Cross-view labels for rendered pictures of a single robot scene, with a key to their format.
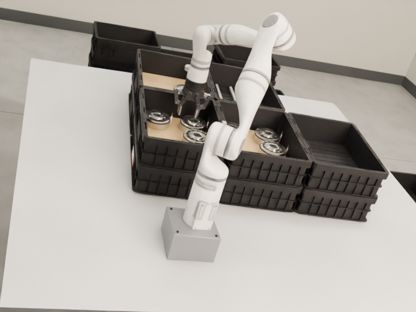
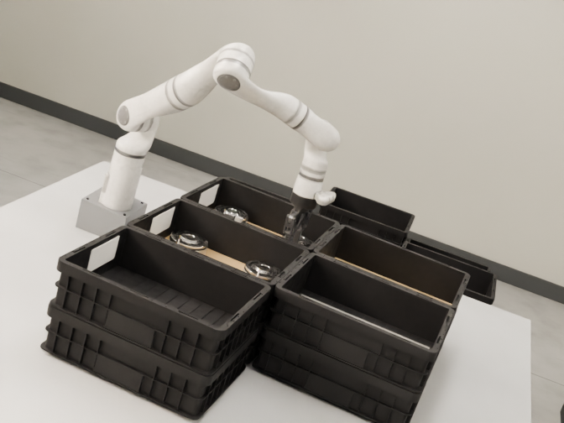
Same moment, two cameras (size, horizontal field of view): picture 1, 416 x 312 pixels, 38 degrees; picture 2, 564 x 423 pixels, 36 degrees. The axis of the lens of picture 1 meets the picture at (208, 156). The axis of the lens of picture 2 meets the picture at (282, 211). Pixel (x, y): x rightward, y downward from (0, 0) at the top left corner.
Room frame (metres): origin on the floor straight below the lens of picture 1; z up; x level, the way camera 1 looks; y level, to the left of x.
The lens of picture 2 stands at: (3.15, -1.90, 1.76)
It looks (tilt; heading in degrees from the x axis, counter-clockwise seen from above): 19 degrees down; 119
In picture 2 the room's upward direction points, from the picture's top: 17 degrees clockwise
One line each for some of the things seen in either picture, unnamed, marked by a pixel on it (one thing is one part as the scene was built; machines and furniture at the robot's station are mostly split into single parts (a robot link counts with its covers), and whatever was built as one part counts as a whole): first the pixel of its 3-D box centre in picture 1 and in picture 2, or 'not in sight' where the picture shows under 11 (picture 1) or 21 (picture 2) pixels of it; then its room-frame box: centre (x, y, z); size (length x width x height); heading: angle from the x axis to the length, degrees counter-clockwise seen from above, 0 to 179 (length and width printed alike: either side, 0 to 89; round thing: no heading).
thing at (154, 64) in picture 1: (170, 85); (387, 283); (2.33, 0.23, 0.87); 0.40 x 0.30 x 0.11; 15
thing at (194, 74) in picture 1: (198, 69); (315, 185); (2.08, 0.12, 1.07); 0.11 x 0.09 x 0.06; 11
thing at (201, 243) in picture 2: not in sight; (189, 239); (1.90, -0.12, 0.86); 0.10 x 0.10 x 0.01
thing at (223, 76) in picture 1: (238, 97); (360, 321); (2.41, -0.06, 0.87); 0.40 x 0.30 x 0.11; 15
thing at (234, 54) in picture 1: (238, 85); not in sight; (3.84, -0.07, 0.37); 0.40 x 0.30 x 0.45; 109
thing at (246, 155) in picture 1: (260, 132); (221, 242); (2.03, -0.16, 0.92); 0.40 x 0.30 x 0.02; 15
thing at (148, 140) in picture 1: (182, 119); (262, 214); (1.95, 0.12, 0.92); 0.40 x 0.30 x 0.02; 15
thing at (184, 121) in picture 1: (193, 122); not in sight; (2.07, 0.09, 0.86); 0.10 x 0.10 x 0.01
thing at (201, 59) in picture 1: (203, 46); (318, 148); (2.06, 0.12, 1.16); 0.09 x 0.07 x 0.15; 142
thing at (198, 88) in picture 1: (194, 88); (301, 206); (2.07, 0.12, 1.00); 0.08 x 0.08 x 0.09
